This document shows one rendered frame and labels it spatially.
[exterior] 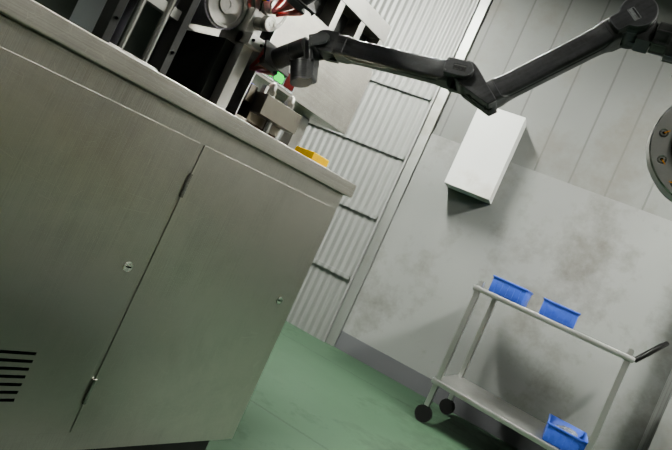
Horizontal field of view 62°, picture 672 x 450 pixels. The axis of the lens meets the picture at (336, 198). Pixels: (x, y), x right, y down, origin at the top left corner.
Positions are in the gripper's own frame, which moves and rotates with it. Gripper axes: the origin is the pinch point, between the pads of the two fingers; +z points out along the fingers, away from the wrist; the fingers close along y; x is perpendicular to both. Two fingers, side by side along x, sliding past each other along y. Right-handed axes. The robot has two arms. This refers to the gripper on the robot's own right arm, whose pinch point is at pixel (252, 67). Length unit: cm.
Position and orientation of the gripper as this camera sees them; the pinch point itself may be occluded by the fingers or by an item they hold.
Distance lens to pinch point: 165.0
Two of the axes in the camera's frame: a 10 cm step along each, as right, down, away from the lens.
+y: 5.5, 2.9, 7.8
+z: -8.3, 1.5, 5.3
